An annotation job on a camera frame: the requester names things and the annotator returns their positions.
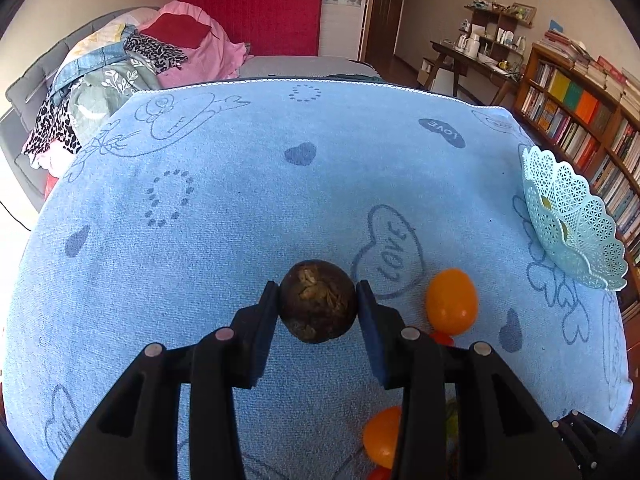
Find red cushion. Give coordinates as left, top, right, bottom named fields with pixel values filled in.
left=146, top=12, right=212, bottom=51

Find grey mattress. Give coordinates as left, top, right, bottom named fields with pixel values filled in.
left=235, top=55, right=383, bottom=83

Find light blue plastic basket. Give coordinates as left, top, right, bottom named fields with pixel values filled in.
left=520, top=145, right=628, bottom=292

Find floral quilt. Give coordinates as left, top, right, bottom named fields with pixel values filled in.
left=67, top=55, right=161, bottom=133

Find blue denim jeans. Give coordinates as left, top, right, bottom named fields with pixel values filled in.
left=52, top=24, right=138, bottom=106

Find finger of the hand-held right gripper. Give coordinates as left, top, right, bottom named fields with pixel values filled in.
left=551, top=409, right=626, bottom=480

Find brown passion fruit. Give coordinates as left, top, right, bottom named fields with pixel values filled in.
left=278, top=259, right=359, bottom=344

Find orange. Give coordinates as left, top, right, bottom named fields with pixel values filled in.
left=425, top=268, right=479, bottom=336
left=363, top=406, right=402, bottom=469

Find brown wooden door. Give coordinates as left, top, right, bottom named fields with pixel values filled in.
left=364, top=0, right=408, bottom=63

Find pile of clothes and bedding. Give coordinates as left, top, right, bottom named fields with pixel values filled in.
left=0, top=7, right=161, bottom=213

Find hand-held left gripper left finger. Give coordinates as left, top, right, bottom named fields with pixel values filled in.
left=54, top=281, right=280, bottom=480

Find blue printed towel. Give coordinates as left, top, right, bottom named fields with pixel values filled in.
left=2, top=80, right=631, bottom=480

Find leopard print cloth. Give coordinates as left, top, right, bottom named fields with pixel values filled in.
left=123, top=32, right=189, bottom=75

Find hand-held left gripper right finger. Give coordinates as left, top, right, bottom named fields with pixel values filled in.
left=356, top=280, right=583, bottom=480

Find wooden bookshelf with books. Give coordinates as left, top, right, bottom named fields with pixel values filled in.
left=512, top=42, right=640, bottom=266

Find red wall panel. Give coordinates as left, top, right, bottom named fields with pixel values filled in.
left=176, top=0, right=327, bottom=57

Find white stool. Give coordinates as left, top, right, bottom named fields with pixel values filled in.
left=417, top=57, right=458, bottom=96

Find stack of books atop bookshelf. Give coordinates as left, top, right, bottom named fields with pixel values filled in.
left=540, top=29, right=640, bottom=106

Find wooden desktop shelf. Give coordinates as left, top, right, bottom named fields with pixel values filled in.
left=464, top=2, right=533, bottom=58

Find wooden desk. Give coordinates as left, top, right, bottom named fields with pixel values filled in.
left=430, top=41, right=521, bottom=107

